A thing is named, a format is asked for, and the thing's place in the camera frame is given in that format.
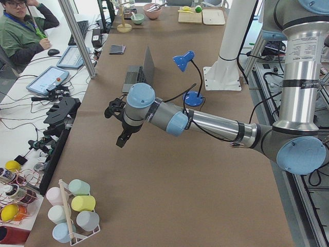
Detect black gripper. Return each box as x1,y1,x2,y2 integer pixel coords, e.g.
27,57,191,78
116,120,143,148

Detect grey laptop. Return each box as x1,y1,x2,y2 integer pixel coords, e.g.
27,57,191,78
122,45,155,94

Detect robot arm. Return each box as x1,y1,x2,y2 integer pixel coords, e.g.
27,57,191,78
116,1,328,174

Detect black plastic stand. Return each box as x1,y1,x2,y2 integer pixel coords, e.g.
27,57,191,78
42,97,82,145

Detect blue desk lamp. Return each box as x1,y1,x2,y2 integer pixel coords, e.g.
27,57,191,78
172,50,206,107

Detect folded grey cloth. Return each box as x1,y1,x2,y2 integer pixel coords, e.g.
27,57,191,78
109,44,126,55

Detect teach pendant tablet far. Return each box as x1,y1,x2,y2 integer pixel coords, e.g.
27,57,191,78
57,46,84,69

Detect teach pendant tablet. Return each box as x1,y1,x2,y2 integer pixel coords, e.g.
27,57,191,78
57,46,84,69
26,66,69,95

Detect teach pendant tablet near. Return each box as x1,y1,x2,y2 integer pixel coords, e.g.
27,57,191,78
26,66,69,95

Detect rack of coloured cups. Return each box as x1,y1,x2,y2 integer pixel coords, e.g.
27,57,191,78
46,179,101,246

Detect wooden cup stand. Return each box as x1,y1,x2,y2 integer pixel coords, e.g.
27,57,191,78
112,0,132,33

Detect black computer mouse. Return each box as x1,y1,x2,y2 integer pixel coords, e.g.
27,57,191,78
47,48,60,56

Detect green bowl with spoon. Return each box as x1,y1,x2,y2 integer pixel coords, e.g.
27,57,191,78
131,13,145,25

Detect black keyboard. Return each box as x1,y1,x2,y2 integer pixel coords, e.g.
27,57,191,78
67,20,89,46

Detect pink bowl with ice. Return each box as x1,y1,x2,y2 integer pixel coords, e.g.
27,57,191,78
143,3,162,20

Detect wooden cutting board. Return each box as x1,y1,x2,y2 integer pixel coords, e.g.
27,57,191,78
178,12,203,24

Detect yellow plastic knife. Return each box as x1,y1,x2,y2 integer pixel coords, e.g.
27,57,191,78
178,10,195,14

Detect green lime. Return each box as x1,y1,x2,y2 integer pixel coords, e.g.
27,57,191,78
195,5,202,13

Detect white plastic tray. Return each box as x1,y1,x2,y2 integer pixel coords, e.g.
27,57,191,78
202,9,226,25

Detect seated person green shirt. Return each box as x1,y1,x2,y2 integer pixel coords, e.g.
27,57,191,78
1,1,60,66

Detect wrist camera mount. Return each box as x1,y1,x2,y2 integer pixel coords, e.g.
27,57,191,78
104,98,126,121

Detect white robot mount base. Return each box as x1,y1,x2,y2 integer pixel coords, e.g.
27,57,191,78
203,59,242,91

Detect bottles in wire basket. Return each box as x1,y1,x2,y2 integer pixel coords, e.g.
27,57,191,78
1,160,42,225

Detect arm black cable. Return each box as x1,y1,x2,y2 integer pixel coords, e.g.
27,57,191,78
164,83,283,145

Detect aluminium frame post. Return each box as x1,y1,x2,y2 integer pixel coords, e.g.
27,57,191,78
58,0,96,79

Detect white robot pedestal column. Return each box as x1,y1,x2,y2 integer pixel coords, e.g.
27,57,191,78
218,1,263,61

